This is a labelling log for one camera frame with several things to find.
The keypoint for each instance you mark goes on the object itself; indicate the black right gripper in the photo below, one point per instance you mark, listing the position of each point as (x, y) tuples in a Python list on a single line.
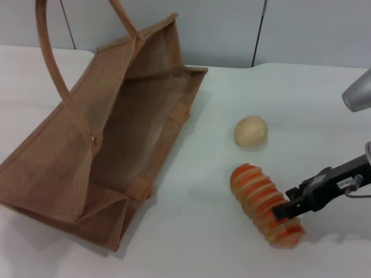
[(330, 188)]

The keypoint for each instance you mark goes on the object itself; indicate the orange striped bread loaf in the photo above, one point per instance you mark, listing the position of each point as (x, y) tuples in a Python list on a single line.
[(255, 197)]

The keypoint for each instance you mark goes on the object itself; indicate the round pale egg yolk pastry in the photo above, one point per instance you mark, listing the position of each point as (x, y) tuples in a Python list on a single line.
[(251, 131)]

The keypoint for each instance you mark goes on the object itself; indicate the brown jute handbag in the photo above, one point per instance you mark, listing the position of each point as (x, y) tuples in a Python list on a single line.
[(95, 139)]

